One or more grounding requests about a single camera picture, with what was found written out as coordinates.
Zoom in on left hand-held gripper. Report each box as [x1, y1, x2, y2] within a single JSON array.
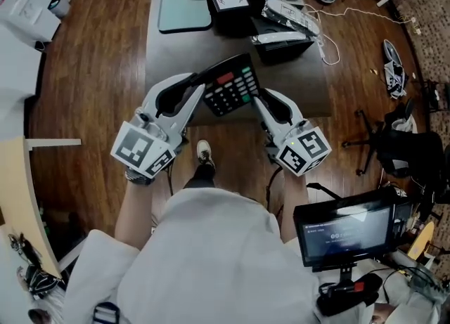
[[110, 72, 207, 179]]

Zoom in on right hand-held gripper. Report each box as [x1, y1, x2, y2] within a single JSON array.
[[252, 87, 333, 178]]

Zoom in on black calculator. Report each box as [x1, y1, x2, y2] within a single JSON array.
[[198, 53, 262, 117]]

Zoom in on person's right forearm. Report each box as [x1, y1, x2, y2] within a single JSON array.
[[280, 170, 311, 248]]

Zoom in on person's left forearm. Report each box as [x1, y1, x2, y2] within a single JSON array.
[[114, 174, 156, 250]]

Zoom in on plain black box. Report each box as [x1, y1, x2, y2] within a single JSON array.
[[252, 16, 315, 66]]

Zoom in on person's white shoe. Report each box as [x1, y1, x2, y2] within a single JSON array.
[[195, 139, 217, 171]]

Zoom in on white bar in clear wrap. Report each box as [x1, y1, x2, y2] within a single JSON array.
[[250, 30, 307, 46]]

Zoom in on teal tray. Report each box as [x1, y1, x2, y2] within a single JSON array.
[[157, 0, 214, 34]]

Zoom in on person's black trouser leg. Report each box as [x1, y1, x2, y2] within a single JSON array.
[[184, 163, 217, 190]]

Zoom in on dark wrist band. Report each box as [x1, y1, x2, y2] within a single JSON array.
[[124, 169, 156, 187]]

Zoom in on black and white bag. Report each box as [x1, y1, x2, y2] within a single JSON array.
[[382, 39, 408, 99]]

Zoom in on black office chair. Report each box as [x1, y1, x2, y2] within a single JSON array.
[[342, 98, 449, 179]]

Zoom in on black monitor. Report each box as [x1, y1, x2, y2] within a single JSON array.
[[292, 190, 401, 273]]

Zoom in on white trash bin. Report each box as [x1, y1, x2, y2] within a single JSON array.
[[46, 0, 73, 19]]

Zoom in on white power strip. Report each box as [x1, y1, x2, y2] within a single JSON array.
[[409, 15, 423, 36]]

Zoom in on person's white shirt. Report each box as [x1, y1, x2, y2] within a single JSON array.
[[63, 187, 356, 324]]

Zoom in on white cabinet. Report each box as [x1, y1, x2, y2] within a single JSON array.
[[0, 0, 63, 43]]

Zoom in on light wooden desk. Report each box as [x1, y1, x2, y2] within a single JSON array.
[[0, 136, 82, 279]]

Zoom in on yellow round stool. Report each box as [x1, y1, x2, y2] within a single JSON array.
[[406, 221, 436, 261]]

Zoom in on white cable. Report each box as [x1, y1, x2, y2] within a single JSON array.
[[301, 4, 416, 66]]

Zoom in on black monitor mount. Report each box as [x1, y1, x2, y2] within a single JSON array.
[[311, 262, 385, 317]]

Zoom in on black strap buckle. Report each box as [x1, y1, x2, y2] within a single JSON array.
[[92, 302, 121, 324]]

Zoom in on bundle of black cables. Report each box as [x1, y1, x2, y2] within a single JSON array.
[[6, 232, 66, 301]]

